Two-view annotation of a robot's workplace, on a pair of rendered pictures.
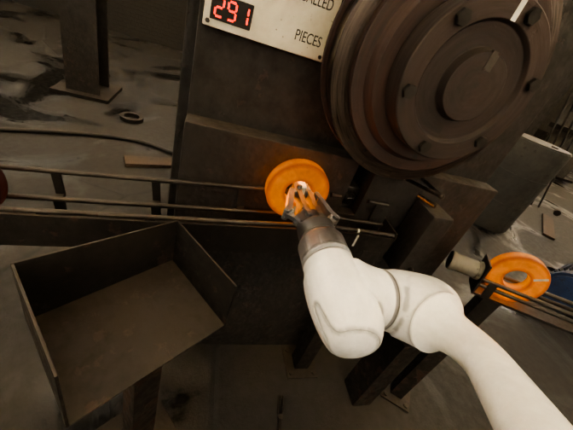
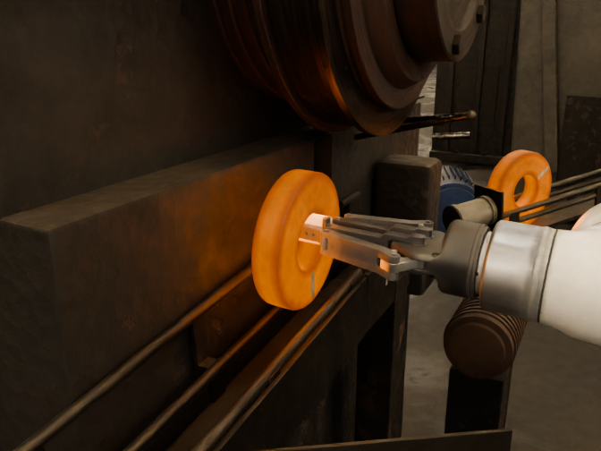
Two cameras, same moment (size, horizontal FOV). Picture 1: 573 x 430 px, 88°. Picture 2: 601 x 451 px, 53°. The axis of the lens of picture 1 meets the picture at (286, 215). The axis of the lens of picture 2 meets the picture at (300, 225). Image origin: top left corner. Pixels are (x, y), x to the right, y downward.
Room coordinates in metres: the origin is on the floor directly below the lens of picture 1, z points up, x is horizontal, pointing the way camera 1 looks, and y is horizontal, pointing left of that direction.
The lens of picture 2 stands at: (0.17, 0.42, 1.01)
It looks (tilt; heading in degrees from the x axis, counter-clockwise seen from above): 18 degrees down; 319
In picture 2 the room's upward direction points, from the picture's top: straight up
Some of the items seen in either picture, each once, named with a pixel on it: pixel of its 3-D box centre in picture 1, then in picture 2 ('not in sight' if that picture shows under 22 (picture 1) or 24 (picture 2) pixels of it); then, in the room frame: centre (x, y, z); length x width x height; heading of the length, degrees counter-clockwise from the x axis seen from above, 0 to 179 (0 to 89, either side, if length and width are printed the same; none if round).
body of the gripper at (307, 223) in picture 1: (314, 226); (438, 253); (0.51, -0.06, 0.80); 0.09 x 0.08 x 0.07; 21
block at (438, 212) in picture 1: (413, 239); (403, 224); (0.83, -0.40, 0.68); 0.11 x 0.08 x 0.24; 21
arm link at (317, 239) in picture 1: (323, 252); (513, 268); (0.44, -0.09, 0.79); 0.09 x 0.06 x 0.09; 111
